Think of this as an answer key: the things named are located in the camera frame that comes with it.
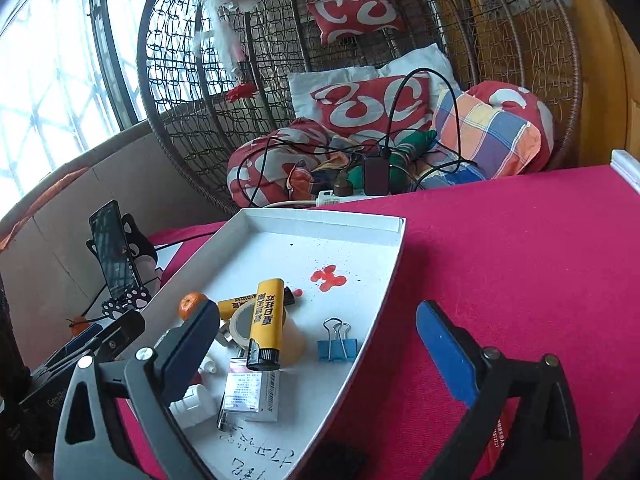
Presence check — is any yellow lighter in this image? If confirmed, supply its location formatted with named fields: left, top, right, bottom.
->
left=217, top=287, right=295, bottom=321
left=246, top=278, right=284, bottom=372

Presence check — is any magenta tablecloth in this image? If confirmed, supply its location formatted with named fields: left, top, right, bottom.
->
left=117, top=164, right=640, bottom=480

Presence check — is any white tray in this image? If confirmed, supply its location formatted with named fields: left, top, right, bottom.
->
left=134, top=209, right=407, bottom=479

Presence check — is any green cloth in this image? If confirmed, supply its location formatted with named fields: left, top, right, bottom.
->
left=347, top=130, right=437, bottom=194

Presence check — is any blue binder clip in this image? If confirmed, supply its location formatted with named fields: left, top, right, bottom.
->
left=317, top=318, right=359, bottom=362

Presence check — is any black charger cable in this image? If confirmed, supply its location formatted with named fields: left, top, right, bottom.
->
left=234, top=66, right=478, bottom=208

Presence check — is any black power adapter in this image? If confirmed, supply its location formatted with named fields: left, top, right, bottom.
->
left=362, top=156, right=390, bottom=196

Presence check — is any wicker hanging egg chair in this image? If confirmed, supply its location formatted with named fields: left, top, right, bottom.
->
left=137, top=0, right=582, bottom=214

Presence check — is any dreamcatcher with flowers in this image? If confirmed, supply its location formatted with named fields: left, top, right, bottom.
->
left=191, top=0, right=257, bottom=103

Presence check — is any red white headrest pillow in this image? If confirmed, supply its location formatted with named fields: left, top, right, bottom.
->
left=306, top=0, right=406, bottom=46

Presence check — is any smartphone on stand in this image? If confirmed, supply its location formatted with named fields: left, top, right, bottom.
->
left=89, top=200, right=139, bottom=299

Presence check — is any brown tape roll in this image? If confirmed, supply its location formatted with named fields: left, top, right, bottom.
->
left=229, top=299, right=306, bottom=367

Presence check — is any red white seat cushion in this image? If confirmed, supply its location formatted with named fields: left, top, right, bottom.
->
left=227, top=119, right=356, bottom=207

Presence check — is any red white round cushion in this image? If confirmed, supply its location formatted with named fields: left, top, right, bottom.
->
left=469, top=80, right=554, bottom=174

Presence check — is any plaid colourful cushion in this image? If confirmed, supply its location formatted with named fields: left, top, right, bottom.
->
left=432, top=89, right=541, bottom=180

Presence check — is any orange tangerine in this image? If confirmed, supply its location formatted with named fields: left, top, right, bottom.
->
left=178, top=292, right=208, bottom=321

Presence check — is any red white back cushion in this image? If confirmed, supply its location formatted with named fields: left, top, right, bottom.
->
left=310, top=74, right=432, bottom=144

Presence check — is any black cat phone stand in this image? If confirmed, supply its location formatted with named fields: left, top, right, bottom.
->
left=86, top=214, right=163, bottom=320

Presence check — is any white power strip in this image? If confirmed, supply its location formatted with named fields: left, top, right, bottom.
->
left=316, top=190, right=382, bottom=207

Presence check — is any small white medicine box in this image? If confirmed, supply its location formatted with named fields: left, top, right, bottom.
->
left=222, top=358, right=280, bottom=422

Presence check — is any white power bank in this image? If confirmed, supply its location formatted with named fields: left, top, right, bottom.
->
left=610, top=150, right=640, bottom=193

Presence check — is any white small bottle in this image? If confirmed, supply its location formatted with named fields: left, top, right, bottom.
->
left=169, top=384, right=217, bottom=429

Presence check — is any window with grille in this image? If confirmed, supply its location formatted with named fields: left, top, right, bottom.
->
left=1, top=0, right=145, bottom=212

